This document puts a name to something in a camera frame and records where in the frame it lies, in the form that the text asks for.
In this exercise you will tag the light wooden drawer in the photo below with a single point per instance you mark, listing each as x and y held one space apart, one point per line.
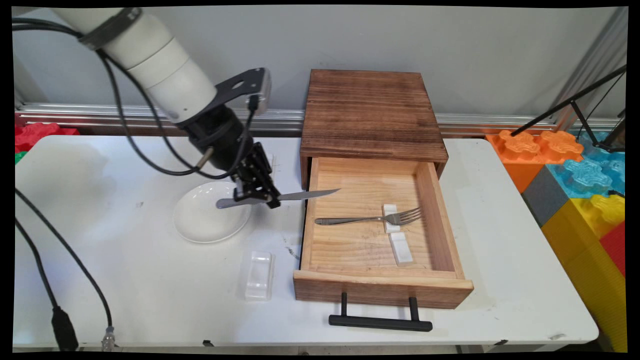
350 245

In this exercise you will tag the red studded foam block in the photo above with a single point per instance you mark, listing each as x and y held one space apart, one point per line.
40 135

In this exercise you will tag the grey foam block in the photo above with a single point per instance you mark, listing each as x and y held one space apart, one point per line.
545 197

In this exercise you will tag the orange foam block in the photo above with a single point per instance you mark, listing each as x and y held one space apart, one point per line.
530 150

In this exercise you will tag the steel fork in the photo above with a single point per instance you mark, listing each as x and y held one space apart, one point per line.
350 220

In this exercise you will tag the black tripod stand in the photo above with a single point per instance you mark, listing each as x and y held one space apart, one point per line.
575 102

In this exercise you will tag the steel serrated table knife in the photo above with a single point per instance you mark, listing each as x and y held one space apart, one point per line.
310 194

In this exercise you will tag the blue foam block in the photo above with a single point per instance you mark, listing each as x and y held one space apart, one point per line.
590 175

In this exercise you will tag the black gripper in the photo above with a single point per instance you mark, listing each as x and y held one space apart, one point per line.
220 140

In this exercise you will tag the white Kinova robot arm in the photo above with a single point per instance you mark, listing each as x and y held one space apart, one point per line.
155 65

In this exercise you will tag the white round ceramic plate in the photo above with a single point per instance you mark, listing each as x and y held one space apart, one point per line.
200 222

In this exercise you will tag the dark wooden drawer cabinet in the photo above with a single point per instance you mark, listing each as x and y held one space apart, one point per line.
370 110

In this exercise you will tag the aluminium wall rail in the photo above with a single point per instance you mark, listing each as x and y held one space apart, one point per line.
75 112

